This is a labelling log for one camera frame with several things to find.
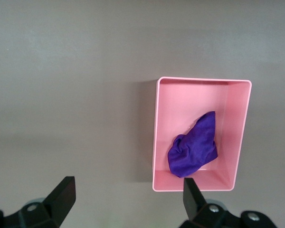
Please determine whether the pink plastic bin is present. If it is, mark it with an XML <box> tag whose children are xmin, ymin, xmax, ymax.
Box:
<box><xmin>152</xmin><ymin>76</ymin><xmax>253</xmax><ymax>193</ymax></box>

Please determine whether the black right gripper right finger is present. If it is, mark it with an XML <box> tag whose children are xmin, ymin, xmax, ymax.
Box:
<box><xmin>180</xmin><ymin>178</ymin><xmax>276</xmax><ymax>228</ymax></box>

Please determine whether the purple cloth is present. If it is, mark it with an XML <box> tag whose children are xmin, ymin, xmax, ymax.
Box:
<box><xmin>167</xmin><ymin>111</ymin><xmax>219</xmax><ymax>179</ymax></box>

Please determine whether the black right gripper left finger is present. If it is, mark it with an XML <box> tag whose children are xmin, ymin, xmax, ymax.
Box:
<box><xmin>0</xmin><ymin>176</ymin><xmax>76</xmax><ymax>228</ymax></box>

